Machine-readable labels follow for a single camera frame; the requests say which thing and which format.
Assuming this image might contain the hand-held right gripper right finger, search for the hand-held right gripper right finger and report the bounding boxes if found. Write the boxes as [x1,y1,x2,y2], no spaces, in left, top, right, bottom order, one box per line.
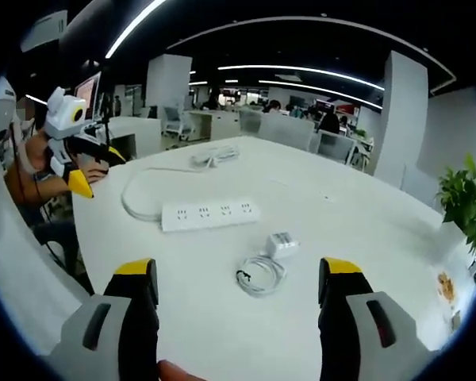
[318,256,443,381]

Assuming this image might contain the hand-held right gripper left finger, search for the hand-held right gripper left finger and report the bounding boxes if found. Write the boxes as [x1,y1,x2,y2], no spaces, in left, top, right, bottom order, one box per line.
[43,257,160,381]

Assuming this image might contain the white charger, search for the white charger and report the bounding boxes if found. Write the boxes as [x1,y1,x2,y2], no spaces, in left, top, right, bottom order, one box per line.
[266,231,301,260]

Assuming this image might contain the white power strip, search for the white power strip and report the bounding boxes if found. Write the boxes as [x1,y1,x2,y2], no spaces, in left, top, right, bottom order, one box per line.
[161,197,260,233]

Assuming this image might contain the white desk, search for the white desk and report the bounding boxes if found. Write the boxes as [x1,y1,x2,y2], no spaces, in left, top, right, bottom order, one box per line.
[71,134,476,381]

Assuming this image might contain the long ceiling light strip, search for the long ceiling light strip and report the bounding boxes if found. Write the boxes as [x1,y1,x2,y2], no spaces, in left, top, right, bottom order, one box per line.
[217,63,386,92]
[104,0,168,60]

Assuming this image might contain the person's left hand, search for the person's left hand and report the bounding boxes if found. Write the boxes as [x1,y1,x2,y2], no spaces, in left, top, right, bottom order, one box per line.
[81,165,110,184]

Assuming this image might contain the person's right hand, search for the person's right hand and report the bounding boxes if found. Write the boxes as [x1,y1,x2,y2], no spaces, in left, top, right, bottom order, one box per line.
[157,359,207,381]

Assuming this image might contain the computer monitor with red screen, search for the computer monitor with red screen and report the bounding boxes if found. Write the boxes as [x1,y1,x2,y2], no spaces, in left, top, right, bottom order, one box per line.
[72,71,103,121]

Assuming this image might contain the person's dark trousers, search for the person's dark trousers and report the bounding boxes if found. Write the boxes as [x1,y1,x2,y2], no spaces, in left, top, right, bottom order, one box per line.
[30,219,93,295]

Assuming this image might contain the white worn device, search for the white worn device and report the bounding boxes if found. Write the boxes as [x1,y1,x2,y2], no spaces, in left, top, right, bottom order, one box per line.
[0,76,20,167]

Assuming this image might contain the white office chair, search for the white office chair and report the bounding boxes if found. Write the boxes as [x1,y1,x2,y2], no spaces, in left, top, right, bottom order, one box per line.
[162,105,192,140]
[315,129,360,166]

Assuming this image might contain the orange snack pile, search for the orange snack pile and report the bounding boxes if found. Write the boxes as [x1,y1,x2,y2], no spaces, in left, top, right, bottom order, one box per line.
[436,271,458,305]

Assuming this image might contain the grey mesh office chair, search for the grey mesh office chair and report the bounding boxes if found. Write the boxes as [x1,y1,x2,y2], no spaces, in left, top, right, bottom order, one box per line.
[237,109,317,153]

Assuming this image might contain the green potted plant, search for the green potted plant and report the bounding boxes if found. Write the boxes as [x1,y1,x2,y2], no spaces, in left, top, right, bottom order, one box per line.
[435,153,476,256]

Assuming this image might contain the white power strip cable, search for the white power strip cable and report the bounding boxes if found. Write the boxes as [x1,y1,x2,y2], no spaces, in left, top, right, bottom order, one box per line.
[121,144,241,221]

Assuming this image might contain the coiled white charger cable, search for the coiled white charger cable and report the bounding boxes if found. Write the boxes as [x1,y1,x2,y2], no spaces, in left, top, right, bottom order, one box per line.
[235,256,288,298]

